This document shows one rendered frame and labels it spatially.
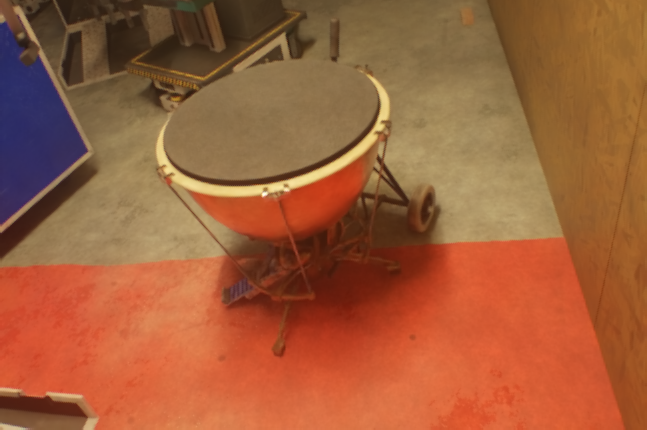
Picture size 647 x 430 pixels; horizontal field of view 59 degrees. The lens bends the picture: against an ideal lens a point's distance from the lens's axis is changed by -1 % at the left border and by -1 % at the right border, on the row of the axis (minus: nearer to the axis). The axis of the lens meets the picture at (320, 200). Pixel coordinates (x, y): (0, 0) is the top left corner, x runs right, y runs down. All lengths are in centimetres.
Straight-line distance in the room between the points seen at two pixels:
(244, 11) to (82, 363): 204
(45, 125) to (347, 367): 184
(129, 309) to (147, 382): 39
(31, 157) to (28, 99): 27
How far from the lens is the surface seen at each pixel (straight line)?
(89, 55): 471
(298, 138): 161
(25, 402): 229
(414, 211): 229
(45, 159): 305
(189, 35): 365
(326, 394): 199
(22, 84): 295
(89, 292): 266
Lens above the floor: 168
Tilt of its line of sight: 39 degrees down
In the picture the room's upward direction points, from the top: 13 degrees counter-clockwise
